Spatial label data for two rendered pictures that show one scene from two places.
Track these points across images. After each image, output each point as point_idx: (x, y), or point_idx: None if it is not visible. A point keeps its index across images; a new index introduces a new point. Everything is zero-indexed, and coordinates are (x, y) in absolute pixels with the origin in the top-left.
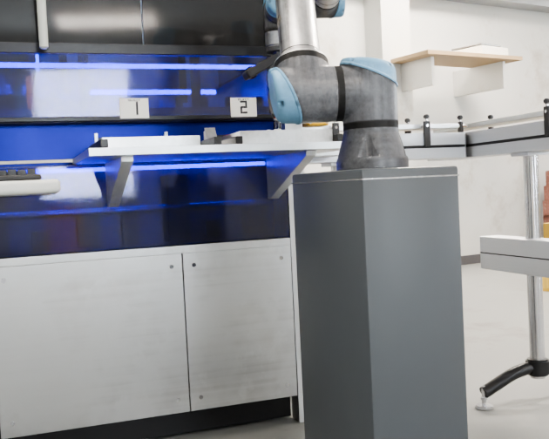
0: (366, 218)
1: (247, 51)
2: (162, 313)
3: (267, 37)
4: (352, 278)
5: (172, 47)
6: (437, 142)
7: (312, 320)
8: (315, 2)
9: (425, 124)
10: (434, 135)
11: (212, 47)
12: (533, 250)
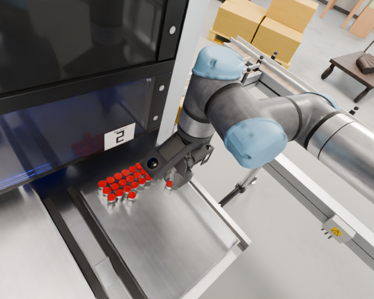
0: None
1: (132, 76)
2: None
3: (190, 126)
4: None
5: None
6: (244, 83)
7: None
8: (310, 150)
9: (246, 75)
10: (246, 79)
11: (78, 84)
12: (271, 161)
